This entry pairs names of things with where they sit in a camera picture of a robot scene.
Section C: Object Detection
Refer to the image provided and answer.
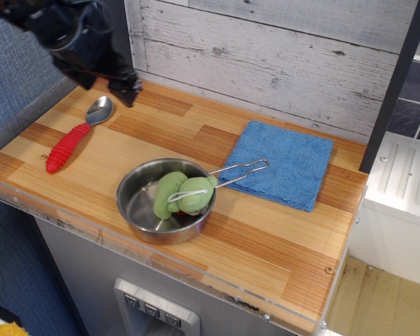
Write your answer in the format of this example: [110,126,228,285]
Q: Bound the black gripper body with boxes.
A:
[48,6,137,90]

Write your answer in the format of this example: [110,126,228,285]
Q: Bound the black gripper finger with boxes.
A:
[108,72,142,108]

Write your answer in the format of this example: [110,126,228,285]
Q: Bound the red handled metal spoon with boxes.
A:
[45,96,113,174]

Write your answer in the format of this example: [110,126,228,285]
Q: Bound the blue towel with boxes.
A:
[218,121,334,212]

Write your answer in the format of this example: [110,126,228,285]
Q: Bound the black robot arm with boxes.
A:
[0,1,141,107]

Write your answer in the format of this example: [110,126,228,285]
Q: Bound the green plush toy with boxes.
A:
[153,171,218,220]

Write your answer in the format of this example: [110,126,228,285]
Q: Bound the silver button panel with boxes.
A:
[114,278,201,335]

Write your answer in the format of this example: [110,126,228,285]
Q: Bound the clear acrylic edge guard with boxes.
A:
[0,165,368,335]

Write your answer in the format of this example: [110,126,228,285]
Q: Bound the yellow object at corner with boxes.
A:
[0,323,29,336]

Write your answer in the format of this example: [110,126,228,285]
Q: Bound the white ridged cabinet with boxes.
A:
[349,132,420,284]

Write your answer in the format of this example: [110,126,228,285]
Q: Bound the steel pan with wire handle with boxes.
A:
[116,158,269,244]

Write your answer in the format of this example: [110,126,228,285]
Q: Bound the dark grey right post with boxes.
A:
[359,1,420,174]

